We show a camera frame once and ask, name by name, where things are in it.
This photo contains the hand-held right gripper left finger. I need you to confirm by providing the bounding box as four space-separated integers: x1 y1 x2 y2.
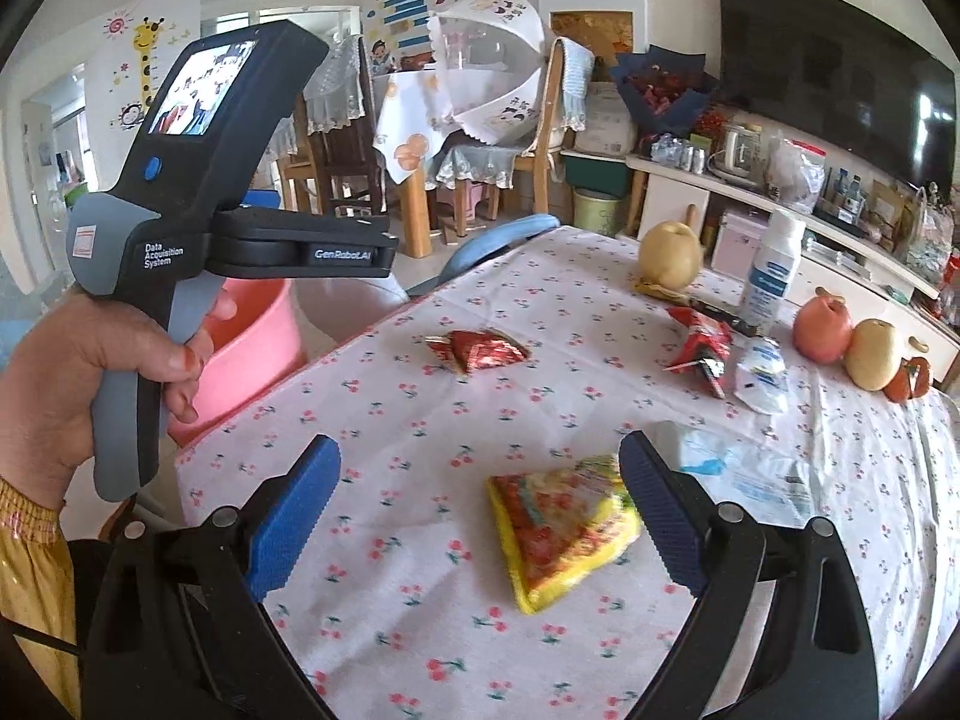
81 435 343 720

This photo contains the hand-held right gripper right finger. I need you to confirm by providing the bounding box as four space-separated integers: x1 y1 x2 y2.
618 430 880 720

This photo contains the clear plastic bag blue print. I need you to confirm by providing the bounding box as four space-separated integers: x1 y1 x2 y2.
651 420 816 527

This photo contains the yellow snack packet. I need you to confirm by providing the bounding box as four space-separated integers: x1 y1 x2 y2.
486 453 644 617

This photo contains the white light blue wrapper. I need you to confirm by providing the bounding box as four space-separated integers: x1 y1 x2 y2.
730 336 790 416

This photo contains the pink plastic basin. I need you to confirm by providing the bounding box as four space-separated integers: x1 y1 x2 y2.
166 277 308 449

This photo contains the red snack wrapper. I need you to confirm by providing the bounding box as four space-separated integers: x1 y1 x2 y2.
664 306 734 400

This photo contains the red triangular foil wrapper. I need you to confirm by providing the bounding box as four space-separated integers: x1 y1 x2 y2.
422 328 531 377

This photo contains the person's left forearm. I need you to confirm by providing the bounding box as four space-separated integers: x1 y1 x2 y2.
0 475 85 720

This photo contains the person's left hand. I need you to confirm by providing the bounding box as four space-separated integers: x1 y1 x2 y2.
0 289 239 512

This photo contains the wooden chair with lace cover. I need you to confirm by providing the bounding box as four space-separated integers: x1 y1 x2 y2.
295 36 385 224

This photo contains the cherry print tablecloth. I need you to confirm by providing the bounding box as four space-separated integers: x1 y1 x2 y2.
175 223 959 720

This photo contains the dining table with printed cloth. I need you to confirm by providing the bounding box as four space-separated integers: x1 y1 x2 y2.
372 66 542 257

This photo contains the red apple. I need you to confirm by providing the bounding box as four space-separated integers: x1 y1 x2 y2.
793 295 855 365

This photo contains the yellow pear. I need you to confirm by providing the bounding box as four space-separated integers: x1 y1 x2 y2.
845 318 899 392
637 220 704 292

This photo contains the yellow pear right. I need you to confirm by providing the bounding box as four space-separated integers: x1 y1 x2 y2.
845 318 899 392

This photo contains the white plastic bottle blue label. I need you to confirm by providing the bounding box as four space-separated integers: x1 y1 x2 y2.
738 211 808 336

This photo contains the pink white storage box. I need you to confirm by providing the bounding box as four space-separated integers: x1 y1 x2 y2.
709 209 775 280

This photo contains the blue chair back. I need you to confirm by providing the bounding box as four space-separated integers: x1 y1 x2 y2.
407 213 561 295

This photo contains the white mesh food cover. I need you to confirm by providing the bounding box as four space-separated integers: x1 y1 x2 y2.
426 0 548 147

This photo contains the green waste bin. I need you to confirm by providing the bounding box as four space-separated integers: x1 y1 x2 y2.
572 187 631 239

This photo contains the cream television cabinet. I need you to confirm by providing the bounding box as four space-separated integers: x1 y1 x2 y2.
625 152 960 377

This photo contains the wooden chair with towel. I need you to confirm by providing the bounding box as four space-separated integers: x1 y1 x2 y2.
516 36 595 220

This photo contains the clear filled plastic bag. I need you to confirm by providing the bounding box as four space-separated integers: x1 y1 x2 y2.
763 136 827 216

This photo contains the white electric kettle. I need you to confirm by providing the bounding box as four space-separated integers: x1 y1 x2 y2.
718 123 764 179

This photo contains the dark blue flower bouquet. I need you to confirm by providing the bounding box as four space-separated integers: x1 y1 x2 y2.
608 46 722 139

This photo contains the black flat television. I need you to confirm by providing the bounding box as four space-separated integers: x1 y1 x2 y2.
715 0 959 194

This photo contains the giraffe wall sticker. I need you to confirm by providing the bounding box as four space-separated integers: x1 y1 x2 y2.
111 13 167 134

